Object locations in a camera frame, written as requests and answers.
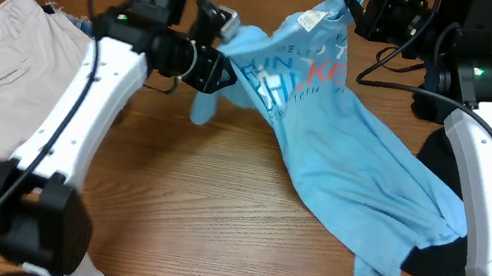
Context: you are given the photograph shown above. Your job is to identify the light blue printed t-shirt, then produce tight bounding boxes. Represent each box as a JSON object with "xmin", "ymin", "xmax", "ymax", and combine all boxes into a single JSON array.
[{"xmin": 190, "ymin": 0, "xmax": 467, "ymax": 276}]

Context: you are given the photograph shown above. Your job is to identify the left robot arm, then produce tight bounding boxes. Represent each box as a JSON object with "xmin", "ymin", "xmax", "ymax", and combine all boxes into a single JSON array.
[{"xmin": 0, "ymin": 0, "xmax": 241, "ymax": 276}]

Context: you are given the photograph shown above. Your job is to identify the folded denim shorts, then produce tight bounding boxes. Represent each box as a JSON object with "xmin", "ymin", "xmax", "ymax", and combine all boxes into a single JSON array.
[{"xmin": 42, "ymin": 1, "xmax": 94, "ymax": 38}]

